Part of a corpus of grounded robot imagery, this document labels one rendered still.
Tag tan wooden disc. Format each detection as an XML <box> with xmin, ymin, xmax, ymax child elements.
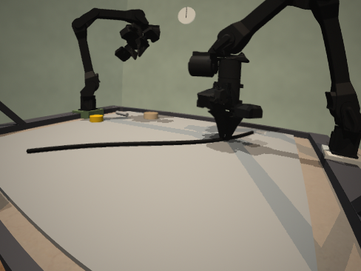
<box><xmin>144</xmin><ymin>112</ymin><xmax>158</xmax><ymax>119</ymax></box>

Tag black knotted rope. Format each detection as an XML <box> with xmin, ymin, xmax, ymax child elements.
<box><xmin>27</xmin><ymin>131</ymin><xmax>254</xmax><ymax>153</ymax></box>

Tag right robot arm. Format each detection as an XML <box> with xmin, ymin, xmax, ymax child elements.
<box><xmin>188</xmin><ymin>0</ymin><xmax>361</xmax><ymax>159</ymax></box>

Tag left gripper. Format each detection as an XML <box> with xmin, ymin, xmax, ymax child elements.
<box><xmin>115</xmin><ymin>27</ymin><xmax>160</xmax><ymax>61</ymax></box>

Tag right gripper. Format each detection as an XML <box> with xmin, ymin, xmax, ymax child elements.
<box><xmin>208</xmin><ymin>78</ymin><xmax>263</xmax><ymax>141</ymax></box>

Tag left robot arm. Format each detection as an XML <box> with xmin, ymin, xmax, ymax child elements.
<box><xmin>72</xmin><ymin>8</ymin><xmax>161</xmax><ymax>111</ymax></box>

